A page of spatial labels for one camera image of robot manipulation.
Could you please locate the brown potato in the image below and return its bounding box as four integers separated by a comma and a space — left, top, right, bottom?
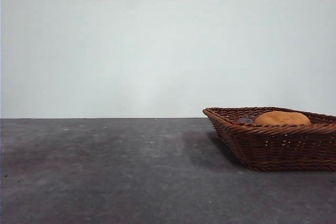
254, 111, 312, 126

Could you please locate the brown wicker basket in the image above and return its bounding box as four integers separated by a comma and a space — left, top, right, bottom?
202, 106, 336, 172

